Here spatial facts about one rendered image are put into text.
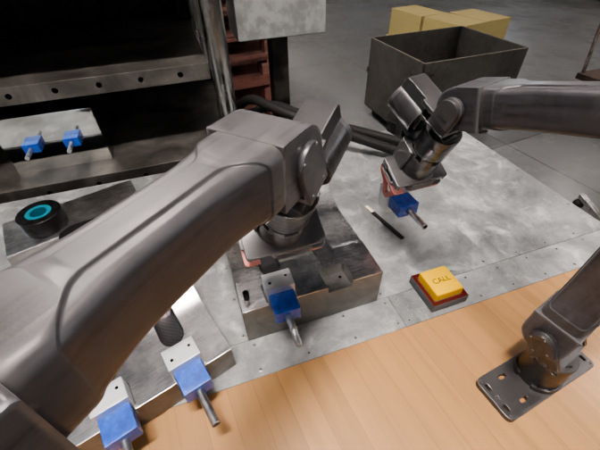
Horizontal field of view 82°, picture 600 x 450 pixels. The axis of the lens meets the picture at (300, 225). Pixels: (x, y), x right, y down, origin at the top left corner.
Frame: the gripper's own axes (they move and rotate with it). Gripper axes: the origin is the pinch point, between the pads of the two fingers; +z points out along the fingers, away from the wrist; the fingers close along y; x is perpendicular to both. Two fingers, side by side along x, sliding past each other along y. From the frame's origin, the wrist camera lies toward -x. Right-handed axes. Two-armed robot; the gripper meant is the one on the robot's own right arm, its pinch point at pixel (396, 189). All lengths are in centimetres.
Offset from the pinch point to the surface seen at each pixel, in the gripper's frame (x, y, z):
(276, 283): 12.3, 29.7, -3.1
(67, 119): -59, 71, 30
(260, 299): 13.7, 32.8, -0.8
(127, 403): 23, 55, -3
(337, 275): 12.9, 17.5, 2.8
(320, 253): 7.8, 19.2, 2.9
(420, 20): -279, -244, 203
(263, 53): -198, -30, 144
